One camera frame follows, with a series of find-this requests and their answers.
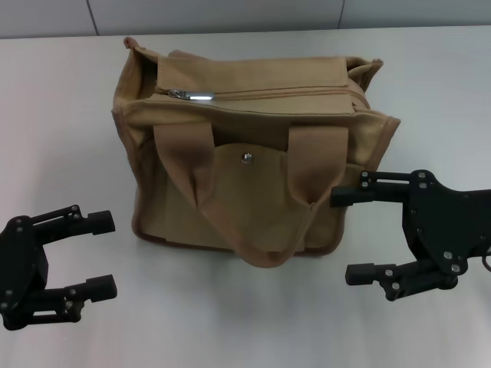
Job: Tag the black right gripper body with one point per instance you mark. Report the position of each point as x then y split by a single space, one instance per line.
449 226

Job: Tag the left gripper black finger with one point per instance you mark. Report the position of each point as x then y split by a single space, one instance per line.
99 289
97 222

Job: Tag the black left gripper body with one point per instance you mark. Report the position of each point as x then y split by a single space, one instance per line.
21 260

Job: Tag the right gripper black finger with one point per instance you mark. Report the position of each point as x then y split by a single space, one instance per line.
364 274
353 196

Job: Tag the khaki canvas food bag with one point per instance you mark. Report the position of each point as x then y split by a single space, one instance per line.
249 199

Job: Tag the silver metal zipper pull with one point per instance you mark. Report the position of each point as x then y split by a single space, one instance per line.
199 97

